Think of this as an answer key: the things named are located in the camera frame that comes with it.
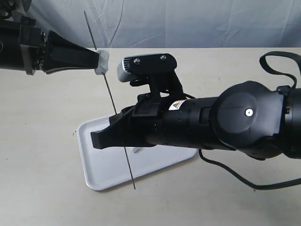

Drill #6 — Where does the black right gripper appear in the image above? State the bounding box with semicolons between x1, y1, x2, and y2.
90;96;202;149

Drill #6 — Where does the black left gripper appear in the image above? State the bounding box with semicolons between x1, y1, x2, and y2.
19;16;99;75

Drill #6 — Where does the white marshmallow top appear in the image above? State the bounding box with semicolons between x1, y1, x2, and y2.
132;147;143;153

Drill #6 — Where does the white marshmallow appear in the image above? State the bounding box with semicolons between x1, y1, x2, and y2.
132;147;143;153
95;49;110;75

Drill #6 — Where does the thin metal skewer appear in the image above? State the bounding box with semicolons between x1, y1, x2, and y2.
83;10;136;190

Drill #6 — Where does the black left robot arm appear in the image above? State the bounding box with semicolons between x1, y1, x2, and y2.
0;16;100;75

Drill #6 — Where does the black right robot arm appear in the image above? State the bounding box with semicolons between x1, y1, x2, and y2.
90;81;301;160

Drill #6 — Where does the white plastic tray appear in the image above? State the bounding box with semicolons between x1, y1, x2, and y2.
76;115;198;191

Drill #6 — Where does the white backdrop curtain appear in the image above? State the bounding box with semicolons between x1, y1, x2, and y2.
8;0;301;48

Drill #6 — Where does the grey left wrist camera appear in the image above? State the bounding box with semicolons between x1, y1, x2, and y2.
0;0;32;20

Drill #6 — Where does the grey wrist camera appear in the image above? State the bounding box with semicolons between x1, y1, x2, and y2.
0;0;32;20
117;53;184;98

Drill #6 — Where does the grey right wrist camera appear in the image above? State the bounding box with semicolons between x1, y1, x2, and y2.
117;53;184;98

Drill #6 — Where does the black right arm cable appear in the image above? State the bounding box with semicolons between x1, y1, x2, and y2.
198;51;301;191

